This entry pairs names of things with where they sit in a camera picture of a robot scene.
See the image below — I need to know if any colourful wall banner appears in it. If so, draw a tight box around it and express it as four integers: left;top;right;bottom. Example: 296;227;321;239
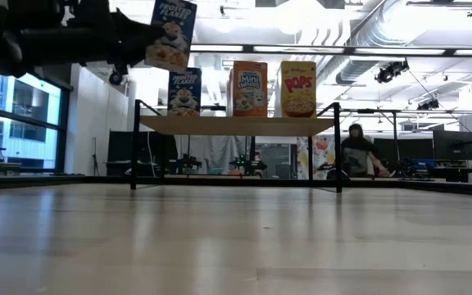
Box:
297;135;343;180

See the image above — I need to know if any grey curtain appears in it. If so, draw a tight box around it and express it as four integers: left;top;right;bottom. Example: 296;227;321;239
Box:
176;134;253;175

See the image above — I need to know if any yellow Pops cereal box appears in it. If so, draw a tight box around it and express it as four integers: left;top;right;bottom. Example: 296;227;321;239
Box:
279;60;318;119

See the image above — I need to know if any black ceiling camera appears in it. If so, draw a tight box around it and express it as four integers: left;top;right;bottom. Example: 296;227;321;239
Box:
415;98;441;111
374;59;411;84
107;65;129;86

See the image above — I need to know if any silver ventilation duct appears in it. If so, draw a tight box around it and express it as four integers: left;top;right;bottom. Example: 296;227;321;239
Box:
334;0;429;85

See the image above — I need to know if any window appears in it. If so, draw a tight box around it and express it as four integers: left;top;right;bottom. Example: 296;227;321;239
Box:
0;71;71;173

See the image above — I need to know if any black aluminium table frame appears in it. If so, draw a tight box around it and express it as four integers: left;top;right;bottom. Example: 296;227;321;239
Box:
0;174;472;198

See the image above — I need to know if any person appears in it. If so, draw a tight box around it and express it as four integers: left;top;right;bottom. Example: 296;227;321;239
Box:
339;122;391;179

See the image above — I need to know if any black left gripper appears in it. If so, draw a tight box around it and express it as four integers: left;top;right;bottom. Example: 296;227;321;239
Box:
0;0;166;79

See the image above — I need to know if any black background gantry frame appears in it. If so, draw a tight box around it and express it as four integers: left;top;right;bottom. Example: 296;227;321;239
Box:
341;107;403;177
185;104;257;175

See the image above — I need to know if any ceiling light strip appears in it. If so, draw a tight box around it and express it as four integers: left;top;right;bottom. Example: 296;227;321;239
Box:
188;43;472;58

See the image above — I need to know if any wooden shelf with black frame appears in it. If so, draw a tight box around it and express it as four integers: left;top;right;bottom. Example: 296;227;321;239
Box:
130;98;343;193

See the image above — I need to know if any black partition panel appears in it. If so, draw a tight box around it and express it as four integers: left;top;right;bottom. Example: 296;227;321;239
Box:
107;129;178;178

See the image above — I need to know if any background robot with green light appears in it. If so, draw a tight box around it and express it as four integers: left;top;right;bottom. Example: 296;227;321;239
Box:
228;153;269;178

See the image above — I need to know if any black background monitor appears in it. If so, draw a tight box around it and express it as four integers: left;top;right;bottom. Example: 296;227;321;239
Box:
432;129;472;161

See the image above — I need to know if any blue Frosted Flakes cereal box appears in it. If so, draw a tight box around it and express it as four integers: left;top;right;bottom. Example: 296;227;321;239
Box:
167;67;202;118
144;0;198;73

